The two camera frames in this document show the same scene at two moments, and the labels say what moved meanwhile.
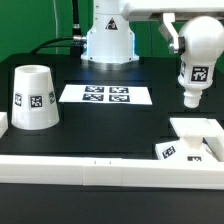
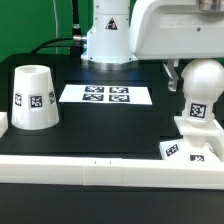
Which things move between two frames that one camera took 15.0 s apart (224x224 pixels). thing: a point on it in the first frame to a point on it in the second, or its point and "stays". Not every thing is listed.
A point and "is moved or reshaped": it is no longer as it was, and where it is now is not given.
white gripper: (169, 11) to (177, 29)
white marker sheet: (105, 94) stays
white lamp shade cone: (34, 105) stays
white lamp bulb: (203, 50) is moved or reshaped
